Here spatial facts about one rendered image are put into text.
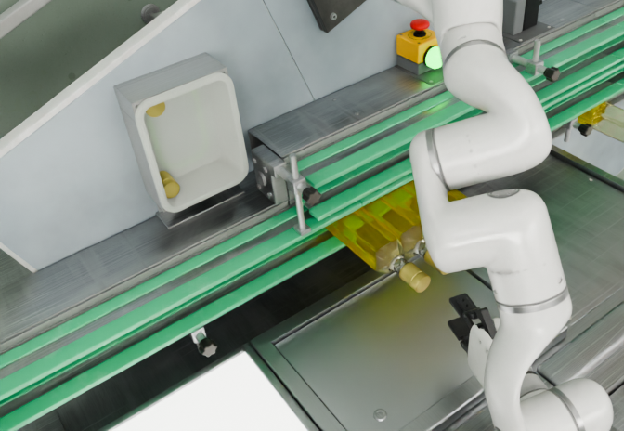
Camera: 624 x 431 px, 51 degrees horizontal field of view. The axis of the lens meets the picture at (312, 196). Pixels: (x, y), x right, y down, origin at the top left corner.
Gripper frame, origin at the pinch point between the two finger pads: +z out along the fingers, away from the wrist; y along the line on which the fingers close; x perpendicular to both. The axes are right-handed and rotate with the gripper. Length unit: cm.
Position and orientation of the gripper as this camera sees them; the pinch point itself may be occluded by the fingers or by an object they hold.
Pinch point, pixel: (461, 316)
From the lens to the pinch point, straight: 109.5
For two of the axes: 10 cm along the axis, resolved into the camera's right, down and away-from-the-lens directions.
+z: -3.4, -5.6, 7.6
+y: -0.8, -7.8, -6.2
